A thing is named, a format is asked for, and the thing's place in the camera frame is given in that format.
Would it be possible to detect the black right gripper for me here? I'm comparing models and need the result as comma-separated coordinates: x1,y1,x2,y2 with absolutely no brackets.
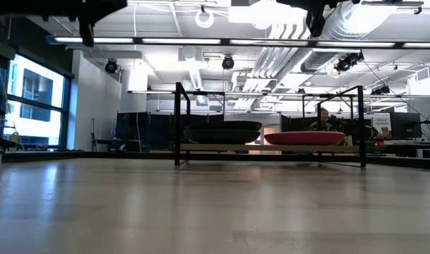
275,0,361,38

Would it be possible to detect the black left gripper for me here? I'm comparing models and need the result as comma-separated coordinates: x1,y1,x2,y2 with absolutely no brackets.
0,0,129,48

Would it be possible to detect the red plate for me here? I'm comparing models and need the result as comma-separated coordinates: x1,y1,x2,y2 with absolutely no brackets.
263,131,347,147

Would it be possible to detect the black bowl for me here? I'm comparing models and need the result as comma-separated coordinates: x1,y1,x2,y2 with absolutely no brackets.
183,128,262,145

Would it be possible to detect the long ceiling light bar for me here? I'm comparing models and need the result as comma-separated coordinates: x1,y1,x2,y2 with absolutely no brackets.
45,35,430,50

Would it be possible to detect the black framed window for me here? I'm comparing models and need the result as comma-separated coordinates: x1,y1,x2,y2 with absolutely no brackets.
0,52,74,149

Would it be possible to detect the person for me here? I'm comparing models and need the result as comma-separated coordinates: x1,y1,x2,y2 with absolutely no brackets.
308,107,338,133

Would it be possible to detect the white poster sign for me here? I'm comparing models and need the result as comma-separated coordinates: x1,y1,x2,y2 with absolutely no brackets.
371,113,392,137

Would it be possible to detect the black computer monitor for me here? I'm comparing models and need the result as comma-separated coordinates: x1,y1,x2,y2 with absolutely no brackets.
390,112,423,139

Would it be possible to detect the black dish rack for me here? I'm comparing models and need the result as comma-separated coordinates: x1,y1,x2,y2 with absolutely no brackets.
173,81,368,169

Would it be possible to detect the white hanging ring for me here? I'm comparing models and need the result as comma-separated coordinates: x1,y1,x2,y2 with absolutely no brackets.
194,4,215,30

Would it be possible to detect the black partition wall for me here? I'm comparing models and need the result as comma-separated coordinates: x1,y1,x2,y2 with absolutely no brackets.
115,111,225,150

